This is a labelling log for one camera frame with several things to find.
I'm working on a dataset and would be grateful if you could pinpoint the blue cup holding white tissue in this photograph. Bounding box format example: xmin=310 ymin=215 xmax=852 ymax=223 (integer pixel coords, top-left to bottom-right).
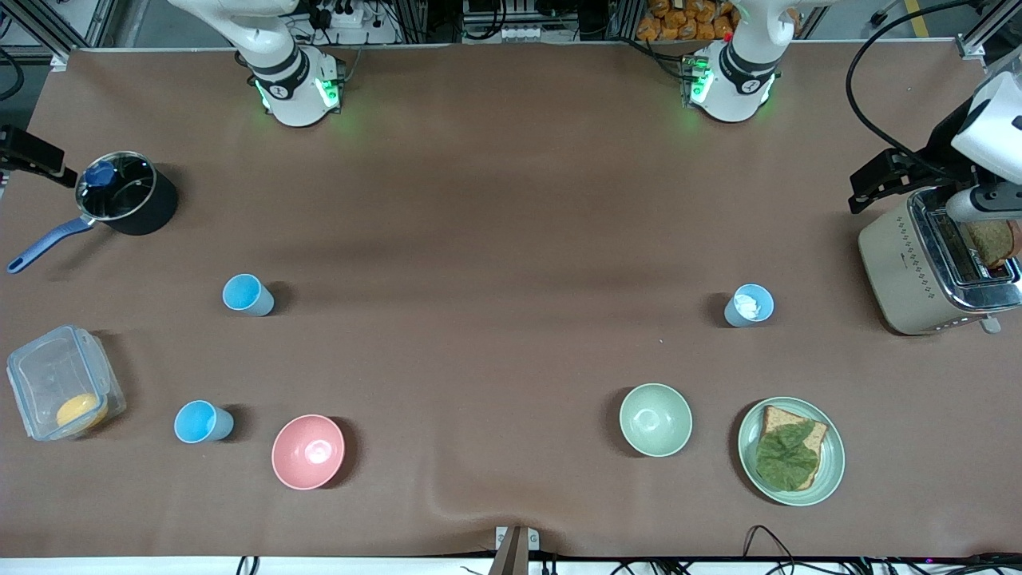
xmin=724 ymin=284 xmax=775 ymax=328

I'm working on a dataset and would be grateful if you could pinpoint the beige and chrome toaster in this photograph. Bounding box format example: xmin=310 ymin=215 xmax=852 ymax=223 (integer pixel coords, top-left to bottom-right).
xmin=858 ymin=188 xmax=1022 ymax=336

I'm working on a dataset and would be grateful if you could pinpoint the brown toast slice in toaster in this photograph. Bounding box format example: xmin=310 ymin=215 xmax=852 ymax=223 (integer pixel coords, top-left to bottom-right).
xmin=962 ymin=219 xmax=1022 ymax=269

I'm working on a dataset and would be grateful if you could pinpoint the clear plastic food container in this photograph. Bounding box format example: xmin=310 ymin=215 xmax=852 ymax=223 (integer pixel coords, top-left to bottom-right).
xmin=6 ymin=324 xmax=127 ymax=442

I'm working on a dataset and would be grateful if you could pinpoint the plain blue cup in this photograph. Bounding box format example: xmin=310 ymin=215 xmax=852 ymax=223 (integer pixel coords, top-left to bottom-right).
xmin=174 ymin=400 xmax=235 ymax=444
xmin=222 ymin=273 xmax=275 ymax=317

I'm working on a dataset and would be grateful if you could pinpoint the yellow round food piece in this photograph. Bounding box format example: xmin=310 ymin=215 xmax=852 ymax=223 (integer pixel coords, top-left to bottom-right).
xmin=56 ymin=393 xmax=109 ymax=433

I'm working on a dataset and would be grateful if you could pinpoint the bag of orange snacks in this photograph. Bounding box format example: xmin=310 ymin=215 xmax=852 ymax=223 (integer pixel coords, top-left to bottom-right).
xmin=636 ymin=0 xmax=735 ymax=42

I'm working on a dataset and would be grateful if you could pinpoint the brown bread slice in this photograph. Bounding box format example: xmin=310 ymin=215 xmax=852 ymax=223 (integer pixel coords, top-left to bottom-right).
xmin=757 ymin=406 xmax=830 ymax=490

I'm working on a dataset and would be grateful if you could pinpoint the pale green plate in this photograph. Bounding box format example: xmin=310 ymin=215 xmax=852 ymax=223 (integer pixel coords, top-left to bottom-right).
xmin=737 ymin=397 xmax=846 ymax=507

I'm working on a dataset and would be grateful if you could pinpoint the green lettuce leaf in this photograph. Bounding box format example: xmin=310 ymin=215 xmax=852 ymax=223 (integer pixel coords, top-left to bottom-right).
xmin=755 ymin=422 xmax=820 ymax=491

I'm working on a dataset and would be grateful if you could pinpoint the white power strip with plugs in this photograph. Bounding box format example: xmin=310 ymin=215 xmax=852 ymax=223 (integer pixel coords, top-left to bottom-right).
xmin=318 ymin=0 xmax=366 ymax=30

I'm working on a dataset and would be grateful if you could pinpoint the pale green bowl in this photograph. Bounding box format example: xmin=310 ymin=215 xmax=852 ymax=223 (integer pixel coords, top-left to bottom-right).
xmin=620 ymin=383 xmax=693 ymax=458

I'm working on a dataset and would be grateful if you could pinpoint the pink bowl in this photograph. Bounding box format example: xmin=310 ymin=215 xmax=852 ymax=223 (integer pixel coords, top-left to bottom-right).
xmin=271 ymin=414 xmax=346 ymax=490

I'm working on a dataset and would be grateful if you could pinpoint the long white socket strip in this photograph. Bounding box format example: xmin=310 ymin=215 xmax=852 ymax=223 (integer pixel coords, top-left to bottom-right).
xmin=463 ymin=24 xmax=560 ymax=43

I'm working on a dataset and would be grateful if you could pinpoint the black cable at table edge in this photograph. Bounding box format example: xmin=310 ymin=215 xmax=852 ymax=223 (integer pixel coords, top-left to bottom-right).
xmin=0 ymin=46 xmax=26 ymax=103

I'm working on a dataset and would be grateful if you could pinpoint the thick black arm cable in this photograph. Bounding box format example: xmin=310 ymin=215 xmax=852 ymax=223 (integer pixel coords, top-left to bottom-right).
xmin=846 ymin=0 xmax=987 ymax=180

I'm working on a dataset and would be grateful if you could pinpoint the black pot with blue handle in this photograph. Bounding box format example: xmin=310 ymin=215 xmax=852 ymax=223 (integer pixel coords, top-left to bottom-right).
xmin=6 ymin=150 xmax=180 ymax=275

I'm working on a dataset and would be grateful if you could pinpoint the aluminium frame post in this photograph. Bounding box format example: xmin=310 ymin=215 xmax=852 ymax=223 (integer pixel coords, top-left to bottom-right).
xmin=954 ymin=0 xmax=1022 ymax=61
xmin=0 ymin=0 xmax=121 ymax=71

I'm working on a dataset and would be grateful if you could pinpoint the thin black cable loop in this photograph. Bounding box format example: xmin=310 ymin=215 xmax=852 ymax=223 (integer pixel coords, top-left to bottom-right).
xmin=743 ymin=525 xmax=803 ymax=561

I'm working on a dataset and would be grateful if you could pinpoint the metal table edge bracket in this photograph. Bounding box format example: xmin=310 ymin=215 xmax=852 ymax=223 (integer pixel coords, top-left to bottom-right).
xmin=495 ymin=525 xmax=541 ymax=575

